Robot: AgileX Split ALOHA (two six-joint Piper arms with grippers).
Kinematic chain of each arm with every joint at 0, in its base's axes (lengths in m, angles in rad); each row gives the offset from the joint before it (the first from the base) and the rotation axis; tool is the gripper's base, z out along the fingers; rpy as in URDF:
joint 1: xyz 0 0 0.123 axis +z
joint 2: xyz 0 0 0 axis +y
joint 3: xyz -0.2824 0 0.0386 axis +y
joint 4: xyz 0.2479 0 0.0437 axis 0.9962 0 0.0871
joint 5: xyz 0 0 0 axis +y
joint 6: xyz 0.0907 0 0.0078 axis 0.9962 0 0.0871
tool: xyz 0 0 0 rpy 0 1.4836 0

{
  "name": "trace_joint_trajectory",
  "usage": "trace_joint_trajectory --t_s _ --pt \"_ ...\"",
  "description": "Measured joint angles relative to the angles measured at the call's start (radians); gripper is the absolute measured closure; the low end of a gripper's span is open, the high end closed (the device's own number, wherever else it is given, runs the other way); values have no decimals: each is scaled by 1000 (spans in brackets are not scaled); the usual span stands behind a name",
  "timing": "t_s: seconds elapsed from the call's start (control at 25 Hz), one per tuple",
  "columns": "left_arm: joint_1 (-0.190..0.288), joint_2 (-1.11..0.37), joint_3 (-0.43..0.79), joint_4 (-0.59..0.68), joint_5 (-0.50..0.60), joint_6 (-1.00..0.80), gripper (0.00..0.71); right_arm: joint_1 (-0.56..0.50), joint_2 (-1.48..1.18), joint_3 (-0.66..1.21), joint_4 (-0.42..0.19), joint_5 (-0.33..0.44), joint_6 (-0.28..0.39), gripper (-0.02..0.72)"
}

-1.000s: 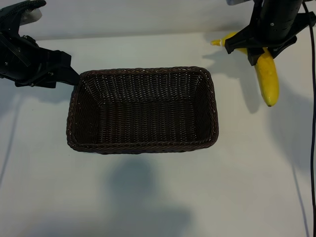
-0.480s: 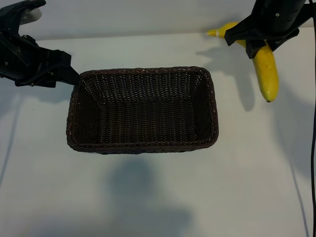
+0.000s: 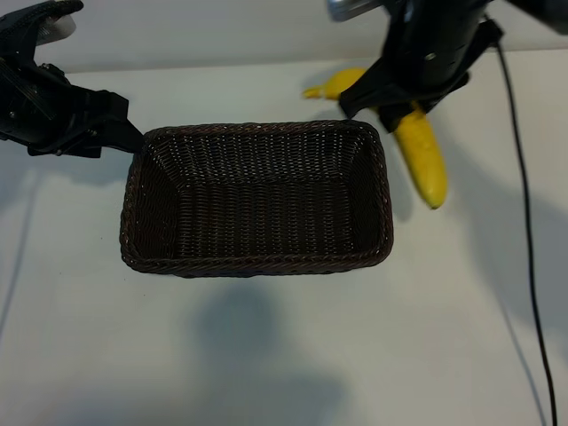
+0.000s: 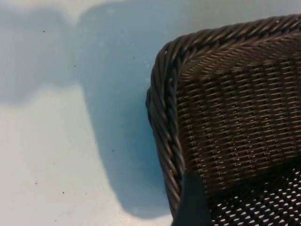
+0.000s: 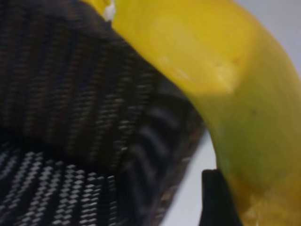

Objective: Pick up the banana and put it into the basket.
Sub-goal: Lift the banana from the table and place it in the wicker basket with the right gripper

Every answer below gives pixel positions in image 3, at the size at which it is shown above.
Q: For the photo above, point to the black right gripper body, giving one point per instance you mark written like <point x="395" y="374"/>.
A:
<point x="435" y="49"/>

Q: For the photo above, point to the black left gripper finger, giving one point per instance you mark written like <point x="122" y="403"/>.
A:
<point x="106" y="111"/>
<point x="122" y="138"/>

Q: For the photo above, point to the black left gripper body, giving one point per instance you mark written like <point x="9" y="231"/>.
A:
<point x="40" y="115"/>

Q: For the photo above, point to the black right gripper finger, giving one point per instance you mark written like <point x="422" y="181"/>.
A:
<point x="399" y="116"/>
<point x="366" y="95"/>

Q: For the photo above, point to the yellow banana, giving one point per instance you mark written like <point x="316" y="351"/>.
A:
<point x="421" y="151"/>

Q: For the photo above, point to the dark brown woven wicker basket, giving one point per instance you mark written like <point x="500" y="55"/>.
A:
<point x="257" y="199"/>

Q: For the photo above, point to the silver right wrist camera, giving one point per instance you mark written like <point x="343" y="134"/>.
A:
<point x="350" y="9"/>

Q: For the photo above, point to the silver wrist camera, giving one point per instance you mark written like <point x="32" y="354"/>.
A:
<point x="350" y="9"/>
<point x="57" y="27"/>

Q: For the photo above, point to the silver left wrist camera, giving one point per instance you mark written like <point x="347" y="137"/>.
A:
<point x="57" y="27"/>

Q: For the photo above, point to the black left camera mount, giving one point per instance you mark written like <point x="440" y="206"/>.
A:
<point x="22" y="22"/>

